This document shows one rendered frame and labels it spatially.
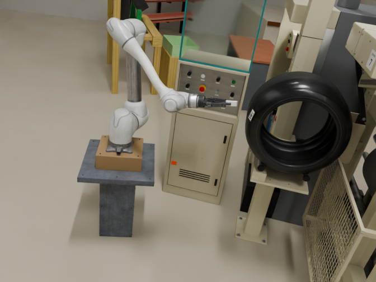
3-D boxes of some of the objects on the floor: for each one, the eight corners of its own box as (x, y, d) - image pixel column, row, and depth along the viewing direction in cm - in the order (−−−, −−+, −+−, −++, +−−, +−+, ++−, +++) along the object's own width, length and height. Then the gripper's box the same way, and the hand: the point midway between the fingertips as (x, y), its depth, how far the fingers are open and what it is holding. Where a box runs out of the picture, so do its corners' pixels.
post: (244, 223, 299) (347, -136, 176) (259, 227, 298) (374, -132, 174) (243, 234, 288) (352, -142, 165) (258, 238, 286) (381, -138, 163)
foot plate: (237, 216, 306) (238, 214, 305) (267, 224, 303) (267, 221, 302) (234, 237, 283) (235, 235, 282) (266, 245, 280) (267, 243, 279)
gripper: (196, 99, 203) (236, 101, 199) (200, 92, 214) (238, 94, 210) (196, 111, 207) (235, 113, 202) (200, 103, 218) (238, 105, 213)
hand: (231, 103), depth 207 cm, fingers closed
